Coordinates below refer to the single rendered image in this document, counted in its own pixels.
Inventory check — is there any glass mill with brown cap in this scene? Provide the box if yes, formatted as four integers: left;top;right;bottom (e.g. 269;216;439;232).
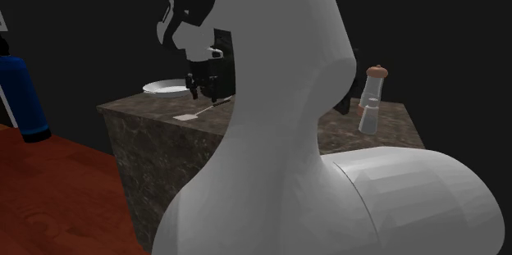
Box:
357;64;390;118

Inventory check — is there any dark marble counter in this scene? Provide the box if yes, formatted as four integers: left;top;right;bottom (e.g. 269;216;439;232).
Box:
96;91;426;253

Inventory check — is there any white spatula with black handle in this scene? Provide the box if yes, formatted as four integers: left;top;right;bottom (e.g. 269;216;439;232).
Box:
172;98;233;122

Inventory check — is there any black box-shaped appliance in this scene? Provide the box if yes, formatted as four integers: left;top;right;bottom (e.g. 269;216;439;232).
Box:
213;27;237;99

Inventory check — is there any clear glass shaker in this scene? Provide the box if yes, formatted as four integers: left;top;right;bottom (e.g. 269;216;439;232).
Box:
358;97;381;135

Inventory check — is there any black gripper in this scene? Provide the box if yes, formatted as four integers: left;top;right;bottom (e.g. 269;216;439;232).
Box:
185;59;220;103

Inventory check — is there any blue cylinder with black base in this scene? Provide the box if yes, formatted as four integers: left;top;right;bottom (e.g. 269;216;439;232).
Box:
0;55;53;144

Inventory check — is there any white plate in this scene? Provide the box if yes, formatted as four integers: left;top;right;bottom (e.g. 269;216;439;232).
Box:
142;78;194;99

